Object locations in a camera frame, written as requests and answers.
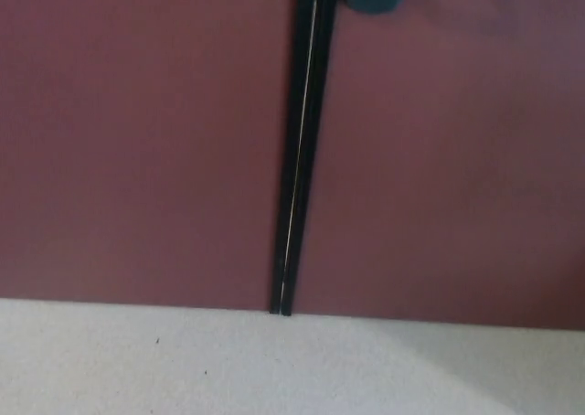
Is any black door edge strip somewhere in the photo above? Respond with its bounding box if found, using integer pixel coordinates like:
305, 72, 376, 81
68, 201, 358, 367
279, 0, 342, 317
268, 0, 318, 316

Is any maroon door panel with handle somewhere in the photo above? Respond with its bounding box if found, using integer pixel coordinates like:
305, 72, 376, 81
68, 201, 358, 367
290, 0, 585, 332

